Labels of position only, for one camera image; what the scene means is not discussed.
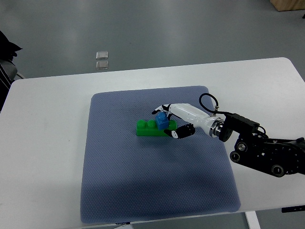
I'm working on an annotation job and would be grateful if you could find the black office chair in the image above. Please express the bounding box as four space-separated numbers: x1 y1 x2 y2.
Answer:
0 32 24 110

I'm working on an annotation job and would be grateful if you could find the upper metal floor plate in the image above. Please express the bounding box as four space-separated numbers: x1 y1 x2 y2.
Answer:
96 51 109 60

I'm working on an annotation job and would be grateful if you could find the black cable loop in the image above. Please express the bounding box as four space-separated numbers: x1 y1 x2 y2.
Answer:
199 93 229 117

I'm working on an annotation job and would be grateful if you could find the blue-grey mesh mat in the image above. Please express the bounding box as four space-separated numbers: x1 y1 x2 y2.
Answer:
80 86 241 224

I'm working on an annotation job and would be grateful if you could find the wooden furniture corner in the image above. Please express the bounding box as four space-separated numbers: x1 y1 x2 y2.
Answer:
270 0 305 11

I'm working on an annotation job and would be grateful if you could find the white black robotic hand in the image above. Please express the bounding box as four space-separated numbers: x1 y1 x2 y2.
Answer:
152 104 224 139

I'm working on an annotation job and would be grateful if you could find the black table control panel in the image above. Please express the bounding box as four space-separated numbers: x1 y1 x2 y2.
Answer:
281 206 305 213

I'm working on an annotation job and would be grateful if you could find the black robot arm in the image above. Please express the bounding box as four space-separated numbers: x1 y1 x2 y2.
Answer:
213 111 305 177

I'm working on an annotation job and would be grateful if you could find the blue toy block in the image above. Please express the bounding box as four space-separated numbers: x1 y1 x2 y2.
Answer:
155 112 169 130

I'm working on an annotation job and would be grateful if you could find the white table leg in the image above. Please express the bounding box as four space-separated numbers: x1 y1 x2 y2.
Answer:
245 211 261 229

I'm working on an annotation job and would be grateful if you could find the green four-stud toy block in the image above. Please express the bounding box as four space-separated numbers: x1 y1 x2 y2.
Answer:
136 120 167 136

